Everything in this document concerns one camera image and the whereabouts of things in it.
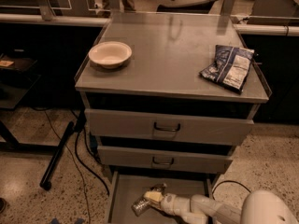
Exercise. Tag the middle grey drawer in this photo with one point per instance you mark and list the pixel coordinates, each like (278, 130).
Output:
(164, 160)

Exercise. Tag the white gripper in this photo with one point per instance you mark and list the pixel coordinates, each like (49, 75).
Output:
(169, 202)

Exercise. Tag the grey drawer cabinet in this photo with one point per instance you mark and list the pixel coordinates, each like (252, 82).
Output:
(162, 77)

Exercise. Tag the dark side table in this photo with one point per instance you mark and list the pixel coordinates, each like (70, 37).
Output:
(17, 77)

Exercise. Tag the top grey drawer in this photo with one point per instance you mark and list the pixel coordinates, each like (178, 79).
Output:
(175, 128)

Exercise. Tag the clear plastic water bottle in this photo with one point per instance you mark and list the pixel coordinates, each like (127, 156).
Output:
(141, 205)

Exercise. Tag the metal railing bar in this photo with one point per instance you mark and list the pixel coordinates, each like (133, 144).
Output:
(57, 20)

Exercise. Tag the bottom open grey drawer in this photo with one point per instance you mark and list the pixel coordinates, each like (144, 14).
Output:
(128, 185)

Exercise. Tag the black stand leg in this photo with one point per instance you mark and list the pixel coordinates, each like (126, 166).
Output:
(45, 181)

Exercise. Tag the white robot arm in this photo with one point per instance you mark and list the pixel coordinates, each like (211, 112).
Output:
(259, 207)

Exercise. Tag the white bowl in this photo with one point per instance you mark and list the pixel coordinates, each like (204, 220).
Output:
(110, 54)

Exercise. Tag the blue white chip bag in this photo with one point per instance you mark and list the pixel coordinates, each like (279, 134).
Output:
(230, 67)

